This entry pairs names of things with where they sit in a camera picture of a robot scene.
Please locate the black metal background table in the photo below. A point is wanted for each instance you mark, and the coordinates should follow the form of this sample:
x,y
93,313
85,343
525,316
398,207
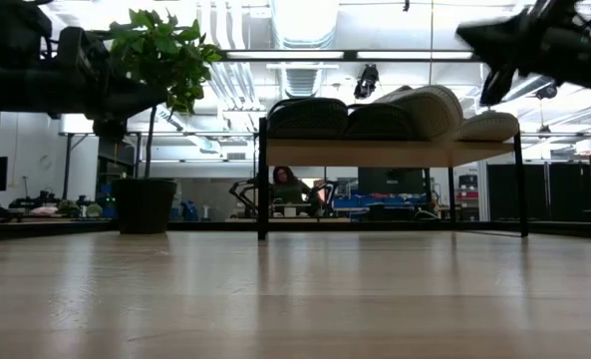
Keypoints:
x,y
76,134

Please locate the person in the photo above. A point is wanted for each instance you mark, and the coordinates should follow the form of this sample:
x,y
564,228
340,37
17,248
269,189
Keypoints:
x,y
287,187

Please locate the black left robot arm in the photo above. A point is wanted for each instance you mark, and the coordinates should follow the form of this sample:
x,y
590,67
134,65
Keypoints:
x,y
6,35

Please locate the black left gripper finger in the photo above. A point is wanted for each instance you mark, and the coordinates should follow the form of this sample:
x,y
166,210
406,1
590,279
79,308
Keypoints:
x,y
135,97
110,130

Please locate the black partition panels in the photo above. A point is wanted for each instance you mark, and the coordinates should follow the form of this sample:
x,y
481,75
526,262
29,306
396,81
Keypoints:
x,y
549,189

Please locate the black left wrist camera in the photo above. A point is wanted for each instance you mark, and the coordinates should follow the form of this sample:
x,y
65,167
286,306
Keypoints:
x,y
81,50

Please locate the grey rubber slide sandal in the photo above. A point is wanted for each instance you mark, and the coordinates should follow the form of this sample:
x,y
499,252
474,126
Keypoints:
x,y
489,127
429,112

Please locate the black rubber slide sandal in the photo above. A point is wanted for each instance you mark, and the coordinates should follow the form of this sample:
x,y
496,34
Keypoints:
x,y
307,119
380,124

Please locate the black background monitor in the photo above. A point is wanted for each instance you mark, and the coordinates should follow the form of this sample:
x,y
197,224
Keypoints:
x,y
389,180

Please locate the green potted plant black pot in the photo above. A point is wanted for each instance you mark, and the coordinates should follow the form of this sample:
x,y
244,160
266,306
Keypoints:
x,y
175,60

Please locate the round black ceiling fixture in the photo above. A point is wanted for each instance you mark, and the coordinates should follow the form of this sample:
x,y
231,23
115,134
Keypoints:
x,y
546,91

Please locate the blue storage bins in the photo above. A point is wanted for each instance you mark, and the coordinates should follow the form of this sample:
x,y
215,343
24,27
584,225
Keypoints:
x,y
389,202

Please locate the wooden shelf black metal frame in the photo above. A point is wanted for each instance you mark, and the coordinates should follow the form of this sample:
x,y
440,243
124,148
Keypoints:
x,y
389,153

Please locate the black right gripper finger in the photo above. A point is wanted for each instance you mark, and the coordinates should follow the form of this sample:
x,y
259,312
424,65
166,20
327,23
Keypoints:
x,y
494,37
497,85

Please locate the black aluminium table frame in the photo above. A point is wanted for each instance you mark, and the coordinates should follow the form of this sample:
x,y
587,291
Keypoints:
x,y
200,226

